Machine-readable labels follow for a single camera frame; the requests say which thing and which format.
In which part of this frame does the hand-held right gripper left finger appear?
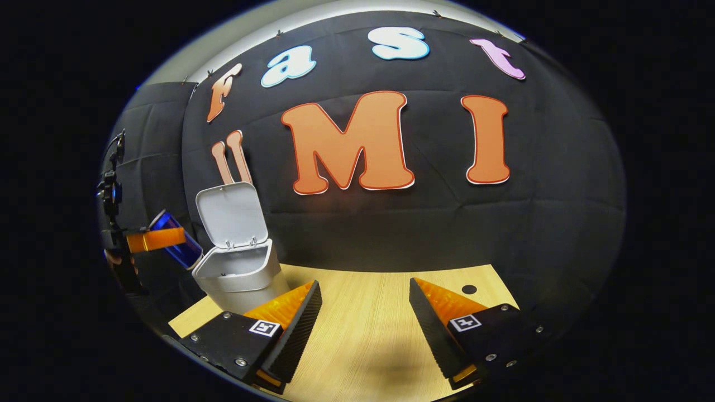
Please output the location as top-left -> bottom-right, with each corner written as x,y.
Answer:
178,280 -> 323,395

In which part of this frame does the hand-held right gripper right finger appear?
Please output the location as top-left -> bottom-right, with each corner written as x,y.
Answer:
409,278 -> 559,391

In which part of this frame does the blue pop can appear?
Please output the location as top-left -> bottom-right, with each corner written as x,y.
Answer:
148,209 -> 203,270

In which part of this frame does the white desktop garbage bin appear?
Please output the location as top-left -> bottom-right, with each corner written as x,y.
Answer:
192,181 -> 291,314

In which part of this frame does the wooden desktop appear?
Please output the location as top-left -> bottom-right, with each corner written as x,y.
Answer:
168,264 -> 520,402

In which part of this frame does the black backdrop cloth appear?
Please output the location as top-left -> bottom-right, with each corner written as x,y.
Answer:
99,10 -> 627,324

